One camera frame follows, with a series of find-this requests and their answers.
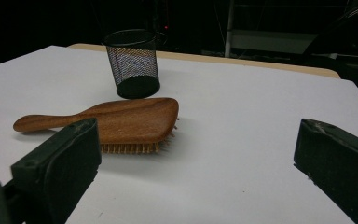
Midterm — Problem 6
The brown wooden hairbrush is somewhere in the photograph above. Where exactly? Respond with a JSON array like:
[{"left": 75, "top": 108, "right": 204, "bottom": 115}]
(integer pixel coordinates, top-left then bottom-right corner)
[{"left": 12, "top": 97, "right": 180, "bottom": 155}]

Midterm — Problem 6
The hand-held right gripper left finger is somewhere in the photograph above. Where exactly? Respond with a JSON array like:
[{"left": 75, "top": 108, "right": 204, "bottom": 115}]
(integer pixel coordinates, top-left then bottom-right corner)
[{"left": 10, "top": 117, "right": 103, "bottom": 224}]

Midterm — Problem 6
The white-framed desk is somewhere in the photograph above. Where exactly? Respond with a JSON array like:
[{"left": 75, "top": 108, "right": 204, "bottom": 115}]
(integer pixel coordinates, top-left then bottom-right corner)
[{"left": 223, "top": 0, "right": 321, "bottom": 59}]

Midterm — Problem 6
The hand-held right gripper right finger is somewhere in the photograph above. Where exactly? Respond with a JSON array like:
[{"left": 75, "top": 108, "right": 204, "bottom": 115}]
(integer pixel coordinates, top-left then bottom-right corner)
[{"left": 293, "top": 118, "right": 358, "bottom": 224}]

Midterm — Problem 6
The white table sheet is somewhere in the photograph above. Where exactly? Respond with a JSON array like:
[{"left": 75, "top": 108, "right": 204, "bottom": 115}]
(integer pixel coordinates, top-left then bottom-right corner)
[{"left": 0, "top": 45, "right": 358, "bottom": 224}]

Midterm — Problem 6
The light wooden table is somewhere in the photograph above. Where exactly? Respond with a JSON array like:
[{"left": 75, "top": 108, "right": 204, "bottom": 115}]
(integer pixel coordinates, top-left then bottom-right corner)
[{"left": 68, "top": 43, "right": 341, "bottom": 79}]

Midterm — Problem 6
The black mesh pen cup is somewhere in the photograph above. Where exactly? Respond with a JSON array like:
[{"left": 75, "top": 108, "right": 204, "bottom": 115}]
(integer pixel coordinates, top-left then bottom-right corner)
[{"left": 102, "top": 28, "right": 162, "bottom": 100}]

